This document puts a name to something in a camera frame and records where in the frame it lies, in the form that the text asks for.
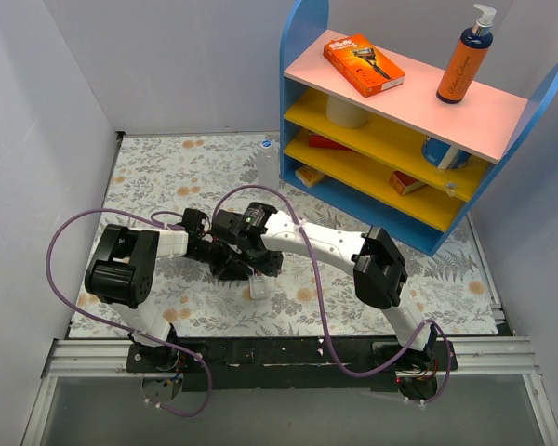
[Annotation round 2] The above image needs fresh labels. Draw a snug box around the blue shelf with coloured boards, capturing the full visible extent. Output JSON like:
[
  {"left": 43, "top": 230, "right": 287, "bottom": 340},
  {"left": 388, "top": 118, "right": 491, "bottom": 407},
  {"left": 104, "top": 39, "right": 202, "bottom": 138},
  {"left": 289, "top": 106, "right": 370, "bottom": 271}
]
[{"left": 279, "top": 1, "right": 558, "bottom": 255}]

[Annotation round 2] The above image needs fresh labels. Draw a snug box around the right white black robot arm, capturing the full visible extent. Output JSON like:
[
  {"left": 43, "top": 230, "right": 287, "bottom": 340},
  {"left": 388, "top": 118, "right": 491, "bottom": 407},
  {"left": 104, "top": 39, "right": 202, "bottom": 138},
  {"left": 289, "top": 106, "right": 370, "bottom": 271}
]
[{"left": 211, "top": 203, "right": 436, "bottom": 370}]

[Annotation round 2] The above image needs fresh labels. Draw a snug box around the white orange small box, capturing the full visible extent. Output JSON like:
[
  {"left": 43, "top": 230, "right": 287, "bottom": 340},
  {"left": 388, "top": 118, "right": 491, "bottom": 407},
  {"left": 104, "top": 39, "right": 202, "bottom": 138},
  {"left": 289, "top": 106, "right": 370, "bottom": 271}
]
[{"left": 295, "top": 165, "right": 326, "bottom": 188}]

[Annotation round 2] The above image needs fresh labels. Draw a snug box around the orange razor box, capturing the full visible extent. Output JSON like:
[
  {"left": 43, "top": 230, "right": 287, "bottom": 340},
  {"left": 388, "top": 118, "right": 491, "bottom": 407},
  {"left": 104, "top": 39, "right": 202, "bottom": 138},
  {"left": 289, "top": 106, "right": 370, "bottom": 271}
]
[{"left": 323, "top": 34, "right": 405, "bottom": 98}]

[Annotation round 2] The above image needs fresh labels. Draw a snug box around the clear plastic water bottle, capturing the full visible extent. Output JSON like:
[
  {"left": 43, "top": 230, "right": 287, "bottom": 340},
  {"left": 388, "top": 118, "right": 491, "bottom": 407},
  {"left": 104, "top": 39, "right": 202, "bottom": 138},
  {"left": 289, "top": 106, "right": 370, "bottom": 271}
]
[{"left": 256, "top": 139, "right": 280, "bottom": 190}]

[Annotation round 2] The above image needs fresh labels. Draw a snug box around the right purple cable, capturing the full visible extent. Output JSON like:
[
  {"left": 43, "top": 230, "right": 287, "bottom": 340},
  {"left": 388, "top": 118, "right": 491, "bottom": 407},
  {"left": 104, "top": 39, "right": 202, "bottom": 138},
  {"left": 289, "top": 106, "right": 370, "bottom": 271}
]
[{"left": 212, "top": 184, "right": 452, "bottom": 404}]

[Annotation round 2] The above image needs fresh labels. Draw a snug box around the purple cable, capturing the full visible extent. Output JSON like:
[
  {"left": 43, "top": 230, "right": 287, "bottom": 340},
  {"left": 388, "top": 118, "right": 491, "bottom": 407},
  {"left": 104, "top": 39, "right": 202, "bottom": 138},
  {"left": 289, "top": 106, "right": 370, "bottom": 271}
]
[
  {"left": 212, "top": 184, "right": 452, "bottom": 404},
  {"left": 45, "top": 208, "right": 215, "bottom": 418}
]

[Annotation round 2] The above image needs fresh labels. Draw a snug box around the white paper roll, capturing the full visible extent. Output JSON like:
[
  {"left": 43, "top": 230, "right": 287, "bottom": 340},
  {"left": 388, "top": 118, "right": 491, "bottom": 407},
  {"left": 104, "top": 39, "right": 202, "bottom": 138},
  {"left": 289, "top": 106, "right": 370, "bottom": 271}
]
[{"left": 325, "top": 96, "right": 369, "bottom": 129}]

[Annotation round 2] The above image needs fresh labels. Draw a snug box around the aluminium frame rail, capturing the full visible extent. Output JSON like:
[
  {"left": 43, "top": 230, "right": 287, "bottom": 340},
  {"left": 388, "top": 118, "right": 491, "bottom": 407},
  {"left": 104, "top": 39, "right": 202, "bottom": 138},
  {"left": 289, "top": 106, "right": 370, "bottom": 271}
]
[{"left": 23, "top": 336, "right": 558, "bottom": 445}]

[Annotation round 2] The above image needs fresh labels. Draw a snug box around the orange pump lotion bottle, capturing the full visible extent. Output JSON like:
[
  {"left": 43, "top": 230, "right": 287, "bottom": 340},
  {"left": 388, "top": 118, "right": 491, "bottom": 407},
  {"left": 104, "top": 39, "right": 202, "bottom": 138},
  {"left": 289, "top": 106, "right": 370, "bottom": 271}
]
[{"left": 436, "top": 4, "right": 497, "bottom": 104}]

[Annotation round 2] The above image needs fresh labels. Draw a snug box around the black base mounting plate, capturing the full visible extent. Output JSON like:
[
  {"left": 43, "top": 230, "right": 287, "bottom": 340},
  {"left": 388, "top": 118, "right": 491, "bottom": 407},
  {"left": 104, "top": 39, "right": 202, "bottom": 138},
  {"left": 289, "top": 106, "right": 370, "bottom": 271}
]
[{"left": 126, "top": 336, "right": 458, "bottom": 400}]

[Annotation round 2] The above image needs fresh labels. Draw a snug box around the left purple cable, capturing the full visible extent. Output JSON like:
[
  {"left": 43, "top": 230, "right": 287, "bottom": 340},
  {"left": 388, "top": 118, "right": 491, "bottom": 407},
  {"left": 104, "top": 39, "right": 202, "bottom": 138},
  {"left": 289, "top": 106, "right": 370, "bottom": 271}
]
[{"left": 45, "top": 208, "right": 215, "bottom": 418}]

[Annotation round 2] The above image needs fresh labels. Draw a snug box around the white remote control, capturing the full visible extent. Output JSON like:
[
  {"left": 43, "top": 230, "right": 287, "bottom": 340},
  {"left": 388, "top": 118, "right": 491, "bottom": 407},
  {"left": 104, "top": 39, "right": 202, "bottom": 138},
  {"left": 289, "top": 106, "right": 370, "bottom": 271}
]
[{"left": 249, "top": 273, "right": 270, "bottom": 301}]

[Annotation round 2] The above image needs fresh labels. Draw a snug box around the red flat box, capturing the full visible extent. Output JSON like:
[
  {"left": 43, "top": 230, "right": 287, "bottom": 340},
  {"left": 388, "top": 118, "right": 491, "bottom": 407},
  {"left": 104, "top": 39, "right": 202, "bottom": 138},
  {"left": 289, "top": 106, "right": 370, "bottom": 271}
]
[{"left": 308, "top": 132, "right": 349, "bottom": 151}]

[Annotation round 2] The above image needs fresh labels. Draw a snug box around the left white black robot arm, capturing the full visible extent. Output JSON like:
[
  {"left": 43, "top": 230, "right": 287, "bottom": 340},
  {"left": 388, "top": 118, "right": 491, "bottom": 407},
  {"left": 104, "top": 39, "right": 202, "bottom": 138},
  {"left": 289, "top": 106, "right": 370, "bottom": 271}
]
[{"left": 85, "top": 209, "right": 252, "bottom": 372}]

